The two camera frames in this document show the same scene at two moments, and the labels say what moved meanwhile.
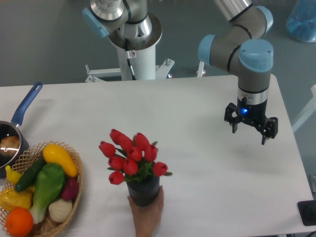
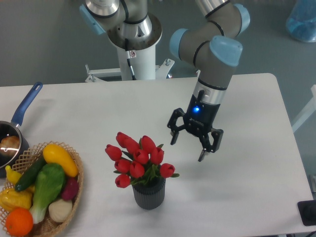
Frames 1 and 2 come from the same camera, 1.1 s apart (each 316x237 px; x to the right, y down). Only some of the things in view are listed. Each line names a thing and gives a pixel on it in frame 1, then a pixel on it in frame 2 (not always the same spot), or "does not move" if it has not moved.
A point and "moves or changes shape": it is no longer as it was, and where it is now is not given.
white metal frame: [311, 109] does not move
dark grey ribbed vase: [144, 193] moves or changes shape
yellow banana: [12, 176] does not move
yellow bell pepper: [11, 199] does not move
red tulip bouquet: [132, 161] moves or changes shape
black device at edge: [307, 210] does not move
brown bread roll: [9, 145] does not move
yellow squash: [53, 153] does not move
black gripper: [253, 114] -> [199, 118]
